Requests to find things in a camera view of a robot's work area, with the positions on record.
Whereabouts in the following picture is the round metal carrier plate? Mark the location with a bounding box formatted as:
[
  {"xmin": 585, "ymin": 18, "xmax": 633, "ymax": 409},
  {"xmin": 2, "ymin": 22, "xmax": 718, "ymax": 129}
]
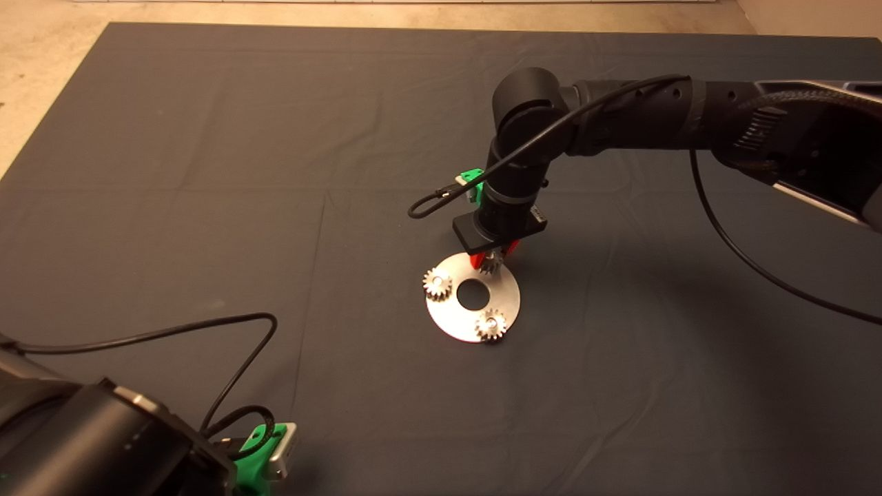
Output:
[{"xmin": 425, "ymin": 252, "xmax": 522, "ymax": 343}]

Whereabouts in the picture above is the dark grey table cloth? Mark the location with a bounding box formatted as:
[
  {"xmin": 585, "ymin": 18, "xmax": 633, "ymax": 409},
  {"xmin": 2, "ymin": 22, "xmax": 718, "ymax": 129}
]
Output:
[{"xmin": 0, "ymin": 23, "xmax": 882, "ymax": 496}]

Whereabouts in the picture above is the green left camera mount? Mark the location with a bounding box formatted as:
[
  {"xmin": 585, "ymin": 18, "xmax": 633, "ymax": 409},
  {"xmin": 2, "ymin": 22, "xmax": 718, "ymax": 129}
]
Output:
[{"xmin": 234, "ymin": 424, "xmax": 287, "ymax": 496}]

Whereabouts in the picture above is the black braided cable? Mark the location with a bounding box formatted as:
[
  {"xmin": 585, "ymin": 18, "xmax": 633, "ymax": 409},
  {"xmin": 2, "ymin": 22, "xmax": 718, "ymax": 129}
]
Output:
[{"xmin": 734, "ymin": 88, "xmax": 882, "ymax": 128}]

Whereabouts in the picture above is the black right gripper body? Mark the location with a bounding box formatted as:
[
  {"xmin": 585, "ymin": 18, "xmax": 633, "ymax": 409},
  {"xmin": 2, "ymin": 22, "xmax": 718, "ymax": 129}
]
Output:
[{"xmin": 452, "ymin": 207, "xmax": 549, "ymax": 252}]

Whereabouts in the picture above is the thin black camera cable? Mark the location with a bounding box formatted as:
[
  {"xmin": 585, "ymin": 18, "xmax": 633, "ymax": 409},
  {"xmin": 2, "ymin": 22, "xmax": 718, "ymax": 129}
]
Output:
[
  {"xmin": 0, "ymin": 313, "xmax": 278, "ymax": 461},
  {"xmin": 408, "ymin": 74, "xmax": 690, "ymax": 220}
]

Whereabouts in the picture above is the thin black hanging cable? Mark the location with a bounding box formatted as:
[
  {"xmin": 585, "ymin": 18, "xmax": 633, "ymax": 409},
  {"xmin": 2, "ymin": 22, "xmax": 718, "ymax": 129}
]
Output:
[{"xmin": 689, "ymin": 148, "xmax": 882, "ymax": 326}]

